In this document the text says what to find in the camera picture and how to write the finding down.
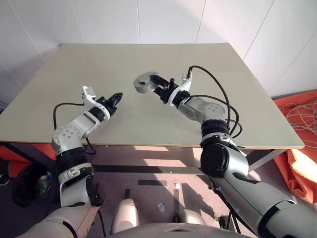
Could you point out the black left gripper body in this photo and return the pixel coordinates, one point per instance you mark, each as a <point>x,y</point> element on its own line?
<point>108,104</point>

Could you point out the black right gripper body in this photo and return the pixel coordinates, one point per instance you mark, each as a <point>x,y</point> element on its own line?
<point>167,90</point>

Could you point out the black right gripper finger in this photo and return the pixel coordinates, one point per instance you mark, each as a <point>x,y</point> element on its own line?
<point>157,78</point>
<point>159,93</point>

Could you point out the round grey motor lid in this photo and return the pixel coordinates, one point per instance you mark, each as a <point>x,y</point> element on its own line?
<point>142,78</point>

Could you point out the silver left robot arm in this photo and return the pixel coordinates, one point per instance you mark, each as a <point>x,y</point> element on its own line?
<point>74,126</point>

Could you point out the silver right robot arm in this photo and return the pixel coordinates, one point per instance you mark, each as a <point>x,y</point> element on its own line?
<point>237,163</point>

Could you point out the orange cloth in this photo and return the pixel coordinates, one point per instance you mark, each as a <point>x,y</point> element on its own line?
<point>39,150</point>
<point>304,95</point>

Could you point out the short black floor tape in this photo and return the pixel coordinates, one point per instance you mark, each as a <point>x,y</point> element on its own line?
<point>152,182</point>

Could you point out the green plastic bottle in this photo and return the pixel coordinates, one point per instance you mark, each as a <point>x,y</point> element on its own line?
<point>45,182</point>

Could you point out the long black floor tape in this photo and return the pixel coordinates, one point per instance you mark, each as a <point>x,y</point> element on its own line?
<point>176,203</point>

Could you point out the black bin bag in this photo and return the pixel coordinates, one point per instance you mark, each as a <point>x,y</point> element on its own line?
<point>21,191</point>

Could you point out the silver robot torso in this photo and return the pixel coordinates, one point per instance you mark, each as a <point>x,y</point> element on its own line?
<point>173,231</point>

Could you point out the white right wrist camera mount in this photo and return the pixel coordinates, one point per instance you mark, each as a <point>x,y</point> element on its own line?
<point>184,85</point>

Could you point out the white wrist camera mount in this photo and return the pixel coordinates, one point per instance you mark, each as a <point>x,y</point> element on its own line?
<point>184,85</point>
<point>88,95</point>

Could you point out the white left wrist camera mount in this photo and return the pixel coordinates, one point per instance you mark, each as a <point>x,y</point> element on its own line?
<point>88,95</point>

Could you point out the metal table frame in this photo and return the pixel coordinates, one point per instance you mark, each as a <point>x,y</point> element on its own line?
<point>148,169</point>

